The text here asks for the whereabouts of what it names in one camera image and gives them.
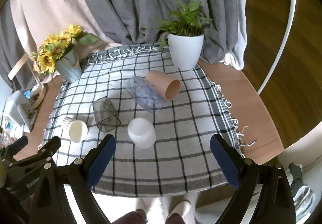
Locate plaid tablecloth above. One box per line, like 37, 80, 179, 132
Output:
43, 44, 240, 197

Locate clear blue plastic cup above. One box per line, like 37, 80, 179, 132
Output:
126, 76, 164, 113

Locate pink cup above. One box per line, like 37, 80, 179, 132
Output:
146, 70, 181, 101

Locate white mesh desk fan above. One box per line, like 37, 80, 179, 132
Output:
4, 90, 38, 133

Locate light blue ribbed vase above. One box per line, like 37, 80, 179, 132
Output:
56, 49, 82, 83

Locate checkered paper cup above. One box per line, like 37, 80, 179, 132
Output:
61, 116, 88, 143

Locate smoky grey square cup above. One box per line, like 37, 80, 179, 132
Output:
93, 96, 121, 132

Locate round wooden tray stand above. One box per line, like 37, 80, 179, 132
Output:
8, 53, 47, 110

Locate green pothos plant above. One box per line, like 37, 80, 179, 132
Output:
158, 0, 213, 49

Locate white floor lamp hoop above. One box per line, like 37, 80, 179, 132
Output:
256, 0, 298, 96

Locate white frosted cup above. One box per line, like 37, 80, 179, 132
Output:
128, 118, 157, 149

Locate white slipper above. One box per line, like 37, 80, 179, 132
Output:
167, 200, 191, 221

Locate white plant pot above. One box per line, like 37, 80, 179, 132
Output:
168, 34, 205, 70

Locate grey curtain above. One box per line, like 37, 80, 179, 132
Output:
1, 0, 247, 90

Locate pink curtain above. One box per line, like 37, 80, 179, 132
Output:
9, 0, 121, 83

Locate sunflower bouquet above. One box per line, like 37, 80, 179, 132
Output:
31, 24, 99, 77

